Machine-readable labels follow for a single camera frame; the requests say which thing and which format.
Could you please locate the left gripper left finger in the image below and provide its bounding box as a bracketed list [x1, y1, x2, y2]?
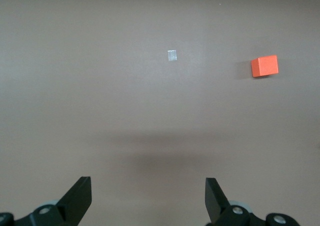
[0, 176, 93, 226]

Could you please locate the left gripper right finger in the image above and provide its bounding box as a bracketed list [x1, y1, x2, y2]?
[204, 177, 301, 226]

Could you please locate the orange cube block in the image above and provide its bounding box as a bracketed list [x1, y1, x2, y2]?
[250, 55, 279, 78]

